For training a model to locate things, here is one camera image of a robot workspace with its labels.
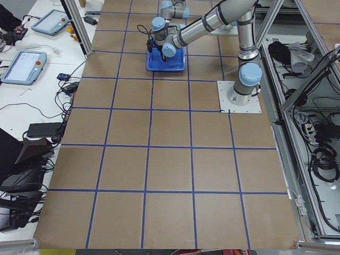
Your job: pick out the teach pendant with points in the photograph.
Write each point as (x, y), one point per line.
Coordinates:
(51, 23)
(25, 68)

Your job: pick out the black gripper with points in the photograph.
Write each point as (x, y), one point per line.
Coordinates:
(162, 51)

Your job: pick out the small black blue device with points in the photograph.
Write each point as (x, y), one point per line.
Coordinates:
(63, 77)

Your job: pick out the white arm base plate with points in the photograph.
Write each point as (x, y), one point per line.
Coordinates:
(232, 102)

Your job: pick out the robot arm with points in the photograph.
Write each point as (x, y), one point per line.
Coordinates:
(221, 44)
(174, 10)

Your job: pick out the black power brick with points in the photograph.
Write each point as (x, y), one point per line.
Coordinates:
(40, 130)

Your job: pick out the black power adapter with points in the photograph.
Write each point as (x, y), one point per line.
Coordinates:
(70, 88)

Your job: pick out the teach pendant far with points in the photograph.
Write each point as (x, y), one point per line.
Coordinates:
(51, 23)

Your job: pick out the blue plastic tray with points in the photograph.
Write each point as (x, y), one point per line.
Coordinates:
(157, 37)

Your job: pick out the brass cylinder tool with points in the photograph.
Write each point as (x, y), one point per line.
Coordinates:
(71, 31)

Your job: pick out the aluminium frame post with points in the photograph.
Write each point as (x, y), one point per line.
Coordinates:
(76, 21)

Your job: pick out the teach pendant near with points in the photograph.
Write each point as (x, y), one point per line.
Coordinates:
(25, 68)

